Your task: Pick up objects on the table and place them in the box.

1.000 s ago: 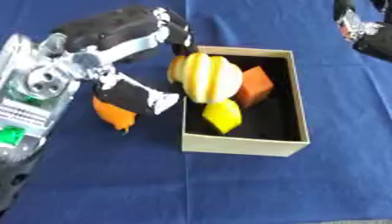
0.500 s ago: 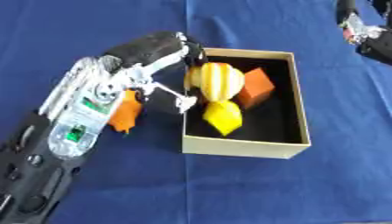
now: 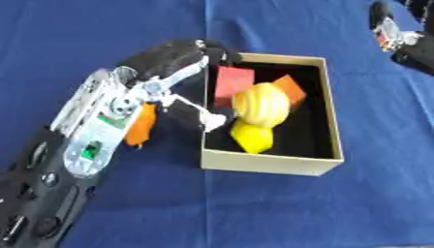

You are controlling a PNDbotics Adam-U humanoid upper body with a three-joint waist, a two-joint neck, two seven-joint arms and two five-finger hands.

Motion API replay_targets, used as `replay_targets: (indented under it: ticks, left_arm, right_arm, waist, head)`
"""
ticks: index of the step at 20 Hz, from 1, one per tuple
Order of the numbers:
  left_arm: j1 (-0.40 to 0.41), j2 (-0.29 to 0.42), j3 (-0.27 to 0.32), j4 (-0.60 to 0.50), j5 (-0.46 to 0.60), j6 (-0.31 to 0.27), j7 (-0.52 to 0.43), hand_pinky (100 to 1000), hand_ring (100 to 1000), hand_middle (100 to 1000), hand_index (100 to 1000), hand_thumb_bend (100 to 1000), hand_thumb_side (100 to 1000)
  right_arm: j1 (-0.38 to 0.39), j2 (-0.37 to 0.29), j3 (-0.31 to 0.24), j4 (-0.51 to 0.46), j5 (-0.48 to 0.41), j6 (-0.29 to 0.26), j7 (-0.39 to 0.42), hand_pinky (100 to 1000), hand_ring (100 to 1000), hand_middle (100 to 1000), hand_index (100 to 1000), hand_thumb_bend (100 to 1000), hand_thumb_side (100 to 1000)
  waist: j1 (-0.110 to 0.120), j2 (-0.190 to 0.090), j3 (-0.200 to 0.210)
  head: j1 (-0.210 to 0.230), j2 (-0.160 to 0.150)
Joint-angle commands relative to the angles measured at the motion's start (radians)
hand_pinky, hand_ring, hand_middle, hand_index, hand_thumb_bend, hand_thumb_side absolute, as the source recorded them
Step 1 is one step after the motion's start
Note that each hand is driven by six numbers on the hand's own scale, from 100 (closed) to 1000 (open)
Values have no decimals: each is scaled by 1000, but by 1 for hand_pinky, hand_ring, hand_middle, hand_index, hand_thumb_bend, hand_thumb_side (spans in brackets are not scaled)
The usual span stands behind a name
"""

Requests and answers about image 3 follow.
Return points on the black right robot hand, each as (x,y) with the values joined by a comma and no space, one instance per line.
(418,53)

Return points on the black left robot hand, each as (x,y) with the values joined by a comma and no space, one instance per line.
(169,56)

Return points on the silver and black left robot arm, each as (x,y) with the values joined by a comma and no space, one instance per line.
(90,129)

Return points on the silver and black right robot arm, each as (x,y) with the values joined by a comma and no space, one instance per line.
(395,30)

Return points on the tan cardboard box black inside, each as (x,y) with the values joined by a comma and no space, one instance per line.
(271,161)

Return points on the red rectangular block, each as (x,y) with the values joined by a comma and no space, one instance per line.
(231,84)

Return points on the orange elongated toy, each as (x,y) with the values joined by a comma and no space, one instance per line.
(141,126)

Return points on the pale yellow ribbed toy fruit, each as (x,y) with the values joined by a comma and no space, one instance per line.
(261,105)

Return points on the yellow toy lemon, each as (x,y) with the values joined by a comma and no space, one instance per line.
(252,137)

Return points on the orange block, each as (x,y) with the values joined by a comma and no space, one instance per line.
(291,88)

